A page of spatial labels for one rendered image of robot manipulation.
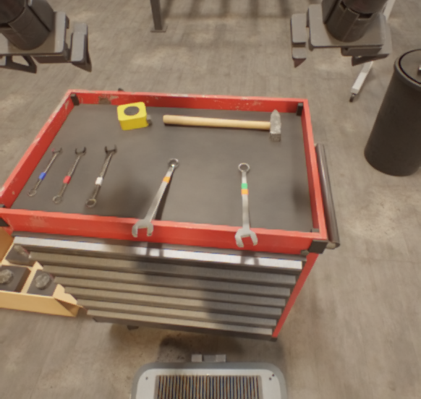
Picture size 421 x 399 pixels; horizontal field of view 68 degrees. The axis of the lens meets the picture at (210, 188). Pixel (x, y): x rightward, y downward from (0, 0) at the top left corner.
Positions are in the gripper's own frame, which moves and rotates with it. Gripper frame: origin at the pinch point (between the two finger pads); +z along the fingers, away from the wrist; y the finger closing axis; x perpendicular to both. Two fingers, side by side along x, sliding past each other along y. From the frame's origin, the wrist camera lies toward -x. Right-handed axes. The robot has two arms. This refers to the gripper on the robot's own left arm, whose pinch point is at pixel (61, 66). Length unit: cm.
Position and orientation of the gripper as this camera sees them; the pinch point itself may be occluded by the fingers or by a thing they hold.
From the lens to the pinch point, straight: 63.3
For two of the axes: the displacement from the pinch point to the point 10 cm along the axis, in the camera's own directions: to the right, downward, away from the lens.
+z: 0.3, 1.6, 9.9
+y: -10.0, 0.1, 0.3
